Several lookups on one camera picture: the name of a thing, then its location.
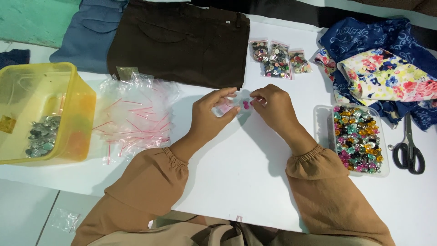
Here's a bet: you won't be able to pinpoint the large bag of mixed buttons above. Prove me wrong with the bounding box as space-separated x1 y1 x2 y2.
262 41 293 80

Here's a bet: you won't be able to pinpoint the person's left hand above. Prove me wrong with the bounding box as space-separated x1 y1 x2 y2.
189 87 241 141

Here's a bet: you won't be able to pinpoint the heap of colourful gem buttons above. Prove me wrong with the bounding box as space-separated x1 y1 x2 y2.
333 105 384 174

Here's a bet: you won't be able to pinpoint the clear plastic tray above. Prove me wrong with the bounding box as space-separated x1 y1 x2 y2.
313 102 390 178

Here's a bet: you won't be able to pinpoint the floral cream fabric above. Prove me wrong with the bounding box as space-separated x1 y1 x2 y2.
337 48 437 106

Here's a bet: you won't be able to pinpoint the green cloth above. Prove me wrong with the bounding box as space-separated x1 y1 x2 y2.
0 0 82 49

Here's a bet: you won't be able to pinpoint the white paper sheet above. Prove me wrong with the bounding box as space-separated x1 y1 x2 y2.
0 14 437 246

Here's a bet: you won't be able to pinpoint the bag of pale mixed buttons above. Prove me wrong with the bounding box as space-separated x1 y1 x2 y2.
287 49 313 74

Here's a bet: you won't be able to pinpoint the person's right hand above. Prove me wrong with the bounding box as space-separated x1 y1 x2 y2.
249 84 301 135

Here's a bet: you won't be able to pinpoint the pink floral fabric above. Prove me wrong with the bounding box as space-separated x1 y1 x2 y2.
313 47 338 82

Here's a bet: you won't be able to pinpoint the heap of silver buttons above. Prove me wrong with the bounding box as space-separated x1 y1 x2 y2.
25 115 62 158

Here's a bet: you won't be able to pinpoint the brown trousers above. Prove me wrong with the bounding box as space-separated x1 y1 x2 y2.
107 0 251 90

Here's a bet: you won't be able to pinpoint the pile of clear zip bags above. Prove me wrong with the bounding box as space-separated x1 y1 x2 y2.
91 71 180 165

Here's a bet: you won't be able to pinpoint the small clear zip bag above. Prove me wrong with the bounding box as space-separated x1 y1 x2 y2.
212 90 267 118

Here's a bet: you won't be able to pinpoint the yellow plastic container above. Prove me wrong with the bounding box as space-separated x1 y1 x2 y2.
0 62 97 167

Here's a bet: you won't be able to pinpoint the small bag of mixed buttons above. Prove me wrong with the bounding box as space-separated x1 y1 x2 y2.
249 38 270 63

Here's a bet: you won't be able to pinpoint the blue-grey trousers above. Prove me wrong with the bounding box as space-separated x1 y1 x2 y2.
49 0 129 74

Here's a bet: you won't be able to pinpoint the single clear zip bag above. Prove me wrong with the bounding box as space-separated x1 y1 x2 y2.
50 207 82 234

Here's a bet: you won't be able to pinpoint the yellow sponge piece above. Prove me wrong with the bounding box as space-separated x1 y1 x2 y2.
0 115 17 134

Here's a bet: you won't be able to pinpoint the dark navy cloth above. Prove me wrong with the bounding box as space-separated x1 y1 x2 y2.
0 49 31 70

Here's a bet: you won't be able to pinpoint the black-handled scissors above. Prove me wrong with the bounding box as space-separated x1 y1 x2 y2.
392 112 426 175

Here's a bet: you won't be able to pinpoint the dark blue patterned fabric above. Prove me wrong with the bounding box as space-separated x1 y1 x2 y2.
318 16 437 132

